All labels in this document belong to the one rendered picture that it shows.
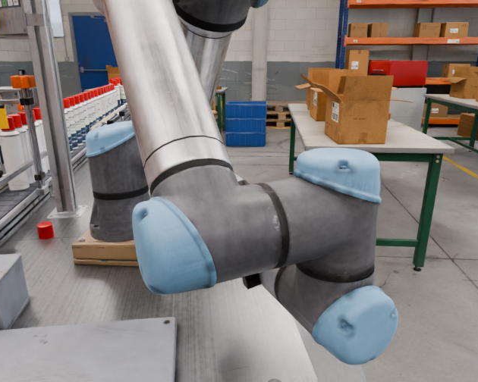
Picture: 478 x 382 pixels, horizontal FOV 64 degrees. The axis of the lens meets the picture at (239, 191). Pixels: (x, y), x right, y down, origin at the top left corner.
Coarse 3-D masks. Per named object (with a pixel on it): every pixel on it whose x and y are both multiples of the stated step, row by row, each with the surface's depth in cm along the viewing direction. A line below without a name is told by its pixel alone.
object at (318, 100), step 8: (320, 72) 320; (328, 72) 320; (312, 80) 322; (320, 80) 322; (328, 80) 322; (328, 88) 324; (312, 96) 319; (320, 96) 292; (312, 104) 319; (320, 104) 293; (312, 112) 319; (320, 112) 297; (320, 120) 299
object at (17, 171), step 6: (42, 156) 117; (30, 162) 108; (18, 168) 101; (24, 168) 104; (6, 174) 96; (12, 174) 97; (18, 174) 100; (0, 180) 91; (6, 180) 94; (0, 186) 91
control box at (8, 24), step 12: (0, 12) 93; (12, 12) 91; (60, 12) 97; (0, 24) 94; (12, 24) 92; (24, 24) 90; (60, 24) 97; (0, 36) 96; (12, 36) 94; (24, 36) 93; (60, 36) 98
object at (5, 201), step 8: (48, 176) 123; (8, 192) 109; (16, 192) 109; (24, 192) 109; (32, 192) 109; (0, 200) 102; (8, 200) 102; (16, 200) 102; (0, 208) 96; (8, 208) 96; (0, 216) 92
